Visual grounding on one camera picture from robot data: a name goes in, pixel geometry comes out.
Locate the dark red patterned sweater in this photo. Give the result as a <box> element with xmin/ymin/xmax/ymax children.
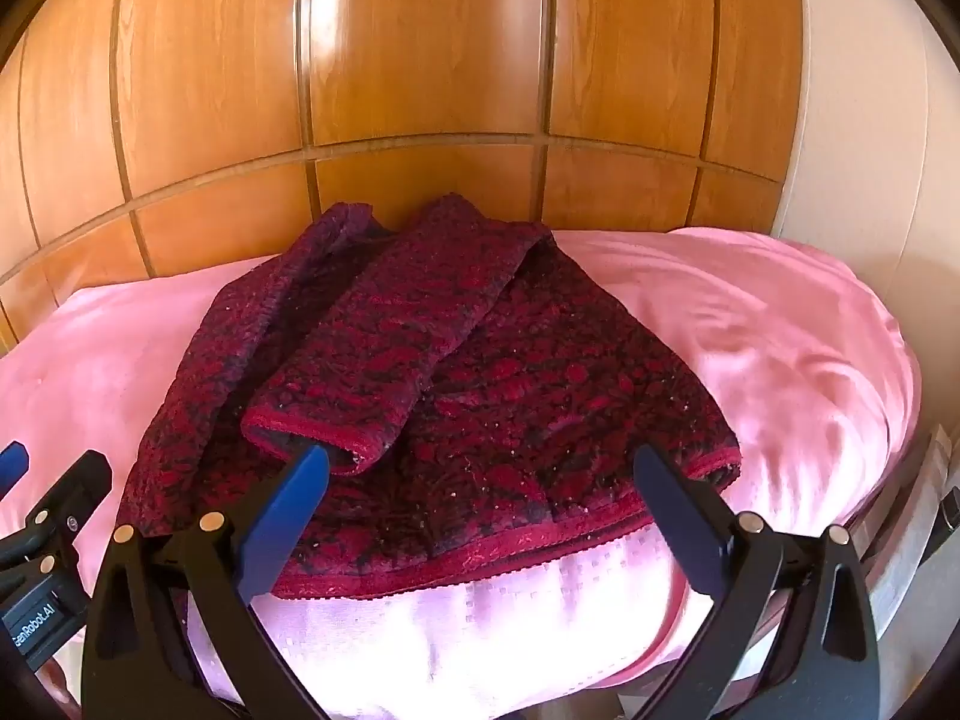
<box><xmin>119</xmin><ymin>195</ymin><xmax>742</xmax><ymax>598</ymax></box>

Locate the pink bed sheet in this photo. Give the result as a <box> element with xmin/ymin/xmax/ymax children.
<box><xmin>2</xmin><ymin>229</ymin><xmax>921</xmax><ymax>718</ymax></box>

